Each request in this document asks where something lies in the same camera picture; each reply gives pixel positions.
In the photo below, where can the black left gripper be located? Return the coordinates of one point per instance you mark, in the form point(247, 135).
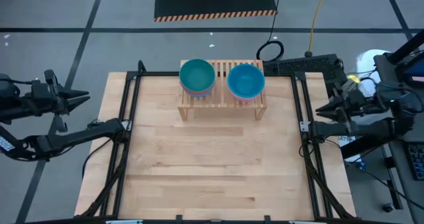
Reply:
point(46, 96)

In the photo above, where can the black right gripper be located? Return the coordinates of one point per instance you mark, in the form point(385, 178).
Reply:
point(356, 104)

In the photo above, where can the pink bowl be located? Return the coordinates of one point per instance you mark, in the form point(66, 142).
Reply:
point(245, 100)

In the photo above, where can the turquoise blue bowl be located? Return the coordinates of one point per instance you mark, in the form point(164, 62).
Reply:
point(245, 81)

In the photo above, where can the red bowl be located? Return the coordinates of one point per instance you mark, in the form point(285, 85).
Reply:
point(198, 92)

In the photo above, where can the green bowl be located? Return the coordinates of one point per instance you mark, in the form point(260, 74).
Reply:
point(197, 75)

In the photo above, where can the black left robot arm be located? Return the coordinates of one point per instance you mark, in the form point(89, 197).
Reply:
point(76, 136)

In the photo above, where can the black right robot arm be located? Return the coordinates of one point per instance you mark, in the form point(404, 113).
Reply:
point(364, 129)

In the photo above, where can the wooden slatted shelf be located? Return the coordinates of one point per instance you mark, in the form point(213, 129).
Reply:
point(220, 101)

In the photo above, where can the white paper sheet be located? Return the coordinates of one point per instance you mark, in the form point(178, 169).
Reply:
point(344, 139)

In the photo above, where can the black desk strut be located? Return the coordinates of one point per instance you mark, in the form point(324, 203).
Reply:
point(364, 147)

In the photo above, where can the black textured flat panel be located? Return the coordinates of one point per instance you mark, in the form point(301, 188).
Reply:
point(308, 66)

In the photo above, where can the small blue object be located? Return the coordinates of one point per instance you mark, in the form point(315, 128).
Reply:
point(362, 165)

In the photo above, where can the white bag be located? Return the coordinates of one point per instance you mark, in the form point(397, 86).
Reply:
point(371, 56)

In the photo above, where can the grey desk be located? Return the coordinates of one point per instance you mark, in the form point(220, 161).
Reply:
point(397, 144)

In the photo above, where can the black desk monitor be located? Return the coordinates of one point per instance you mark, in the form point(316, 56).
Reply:
point(414, 71)

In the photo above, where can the black keyboard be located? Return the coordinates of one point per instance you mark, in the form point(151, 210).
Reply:
point(417, 161)

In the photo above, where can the black caster wheel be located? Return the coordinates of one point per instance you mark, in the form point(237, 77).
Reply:
point(387, 207)

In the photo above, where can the black hazard-striped floor mat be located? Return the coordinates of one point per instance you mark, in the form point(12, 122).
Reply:
point(215, 2)

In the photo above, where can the black aluminium table frame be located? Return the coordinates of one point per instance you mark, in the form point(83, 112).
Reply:
point(155, 74)

